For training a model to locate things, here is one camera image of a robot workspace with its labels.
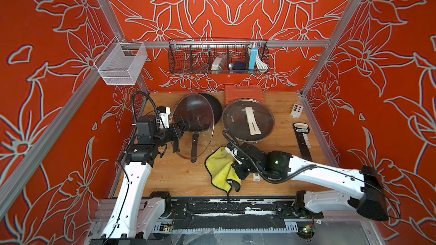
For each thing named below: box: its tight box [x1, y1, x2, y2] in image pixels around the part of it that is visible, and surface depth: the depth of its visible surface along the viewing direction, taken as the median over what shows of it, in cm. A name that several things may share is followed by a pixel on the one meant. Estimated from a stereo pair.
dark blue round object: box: [232, 61, 247, 74], surface depth 97 cm
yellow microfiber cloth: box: [204, 146, 242, 193], surface depth 76 cm
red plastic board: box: [224, 84, 265, 105], surface depth 119 cm
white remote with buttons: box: [290, 103, 304, 118], surface depth 108 cm
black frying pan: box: [172, 91, 224, 164], surface depth 89 cm
